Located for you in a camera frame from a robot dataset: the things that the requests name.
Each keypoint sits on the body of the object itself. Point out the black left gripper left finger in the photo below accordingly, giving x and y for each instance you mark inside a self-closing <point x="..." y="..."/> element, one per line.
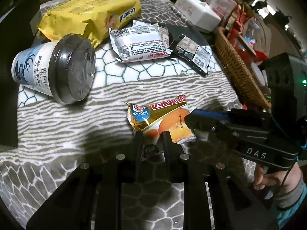
<point x="137" y="145"/>

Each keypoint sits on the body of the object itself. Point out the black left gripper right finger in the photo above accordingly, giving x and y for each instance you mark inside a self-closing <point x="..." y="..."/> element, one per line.
<point x="172" y="151"/>

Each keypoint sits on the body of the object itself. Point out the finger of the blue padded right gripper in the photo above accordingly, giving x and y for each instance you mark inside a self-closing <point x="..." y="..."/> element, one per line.
<point x="207" y="121"/>

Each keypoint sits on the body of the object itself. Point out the gold orange cake wrapper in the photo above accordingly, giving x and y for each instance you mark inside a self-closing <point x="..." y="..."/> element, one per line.
<point x="153" y="119"/>

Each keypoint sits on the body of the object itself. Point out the black sesame snack packet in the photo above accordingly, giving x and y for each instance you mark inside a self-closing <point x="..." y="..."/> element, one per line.
<point x="195" y="55"/>

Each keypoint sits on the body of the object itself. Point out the teal sleeved forearm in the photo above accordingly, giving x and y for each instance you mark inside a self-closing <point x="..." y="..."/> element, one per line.
<point x="285" y="208"/>

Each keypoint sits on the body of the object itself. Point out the person's right hand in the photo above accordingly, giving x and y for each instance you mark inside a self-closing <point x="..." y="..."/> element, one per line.
<point x="288" y="180"/>

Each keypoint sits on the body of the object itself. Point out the wicker basket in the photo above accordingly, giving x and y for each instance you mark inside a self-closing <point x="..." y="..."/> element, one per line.
<point x="238" y="73"/>

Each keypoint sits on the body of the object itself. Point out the grey white patterned blanket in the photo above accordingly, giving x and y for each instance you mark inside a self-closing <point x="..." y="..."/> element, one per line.
<point x="54" y="139"/>

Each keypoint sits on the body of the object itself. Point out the red snacks in basket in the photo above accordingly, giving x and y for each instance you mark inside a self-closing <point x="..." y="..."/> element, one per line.
<point x="243" y="29"/>

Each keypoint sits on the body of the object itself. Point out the white red snack packet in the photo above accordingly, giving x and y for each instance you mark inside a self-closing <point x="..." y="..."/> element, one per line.
<point x="140" y="42"/>

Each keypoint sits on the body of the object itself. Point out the white cup with black lid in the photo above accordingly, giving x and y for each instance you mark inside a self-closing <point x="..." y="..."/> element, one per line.
<point x="63" y="69"/>

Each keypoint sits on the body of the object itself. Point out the red white snack bag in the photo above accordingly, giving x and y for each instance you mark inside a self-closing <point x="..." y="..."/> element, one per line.
<point x="222" y="7"/>

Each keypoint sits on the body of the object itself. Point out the white tissue box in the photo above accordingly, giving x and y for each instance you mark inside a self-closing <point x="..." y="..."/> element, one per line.
<point x="199" y="14"/>

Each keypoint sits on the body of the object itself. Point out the yellow Lemond biscuit bag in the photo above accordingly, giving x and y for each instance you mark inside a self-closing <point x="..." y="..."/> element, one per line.
<point x="91" y="19"/>

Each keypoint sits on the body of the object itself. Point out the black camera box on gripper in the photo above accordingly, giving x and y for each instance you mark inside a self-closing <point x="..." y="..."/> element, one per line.
<point x="286" y="78"/>

